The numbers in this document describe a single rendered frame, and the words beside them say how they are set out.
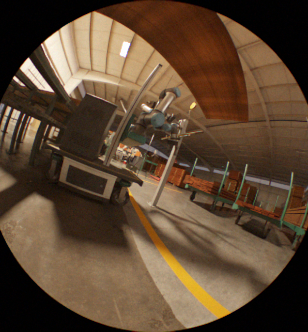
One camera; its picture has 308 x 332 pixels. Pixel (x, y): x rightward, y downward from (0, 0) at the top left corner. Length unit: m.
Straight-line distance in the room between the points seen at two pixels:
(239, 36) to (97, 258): 7.20
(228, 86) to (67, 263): 0.93
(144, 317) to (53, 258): 0.38
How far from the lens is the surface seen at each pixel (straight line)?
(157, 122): 0.85
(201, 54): 0.45
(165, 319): 0.51
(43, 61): 0.90
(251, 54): 7.17
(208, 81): 0.51
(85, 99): 1.03
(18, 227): 0.64
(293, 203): 9.99
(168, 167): 1.37
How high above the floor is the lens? 0.46
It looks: 2 degrees up
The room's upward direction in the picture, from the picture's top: 22 degrees clockwise
